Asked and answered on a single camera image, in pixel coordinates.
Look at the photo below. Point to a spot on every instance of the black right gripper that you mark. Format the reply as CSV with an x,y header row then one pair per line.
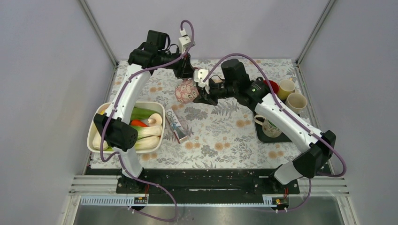
x,y
209,98

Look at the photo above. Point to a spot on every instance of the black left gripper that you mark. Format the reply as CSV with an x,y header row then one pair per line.
x,y
184,69

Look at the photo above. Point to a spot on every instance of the pink patterned mug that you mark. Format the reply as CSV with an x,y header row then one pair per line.
x,y
186,91

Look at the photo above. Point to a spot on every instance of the black orange floral mug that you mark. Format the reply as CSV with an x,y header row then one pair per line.
x,y
271,86

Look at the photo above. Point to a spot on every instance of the cream cat pattern mug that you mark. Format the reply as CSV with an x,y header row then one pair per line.
x,y
267,127

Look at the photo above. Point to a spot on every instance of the plain yellow mug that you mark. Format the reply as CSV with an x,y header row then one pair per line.
x,y
286,87

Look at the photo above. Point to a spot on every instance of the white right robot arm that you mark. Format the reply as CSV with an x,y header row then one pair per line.
x,y
314,145

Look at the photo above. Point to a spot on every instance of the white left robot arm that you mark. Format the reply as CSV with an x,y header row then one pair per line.
x,y
114,124

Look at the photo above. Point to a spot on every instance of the floral tablecloth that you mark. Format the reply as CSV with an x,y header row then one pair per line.
x,y
221,136

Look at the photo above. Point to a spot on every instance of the white plastic tub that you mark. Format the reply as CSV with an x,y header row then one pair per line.
x,y
93,138

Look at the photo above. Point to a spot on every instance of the white silver toothpaste box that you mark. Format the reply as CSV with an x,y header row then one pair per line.
x,y
176,126

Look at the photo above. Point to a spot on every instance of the beige mushroom toy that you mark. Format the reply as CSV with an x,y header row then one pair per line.
x,y
155,120

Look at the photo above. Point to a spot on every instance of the green leafy vegetable toy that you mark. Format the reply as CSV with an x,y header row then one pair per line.
x,y
141,113

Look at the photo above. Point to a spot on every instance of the green white bok choy toy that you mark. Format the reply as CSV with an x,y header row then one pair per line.
x,y
148,131

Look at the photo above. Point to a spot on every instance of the red pepper toy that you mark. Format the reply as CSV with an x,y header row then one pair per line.
x,y
138,123

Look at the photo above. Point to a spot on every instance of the black tray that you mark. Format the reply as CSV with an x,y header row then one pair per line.
x,y
263,138

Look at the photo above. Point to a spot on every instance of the white bok choy toy lower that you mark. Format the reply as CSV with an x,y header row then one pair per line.
x,y
147,143

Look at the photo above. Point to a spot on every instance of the yellow napa cabbage toy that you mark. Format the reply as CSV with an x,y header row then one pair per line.
x,y
102,111

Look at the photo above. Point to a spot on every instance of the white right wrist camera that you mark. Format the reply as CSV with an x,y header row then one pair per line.
x,y
199,77

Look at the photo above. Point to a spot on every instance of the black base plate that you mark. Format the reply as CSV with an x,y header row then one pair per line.
x,y
218,186

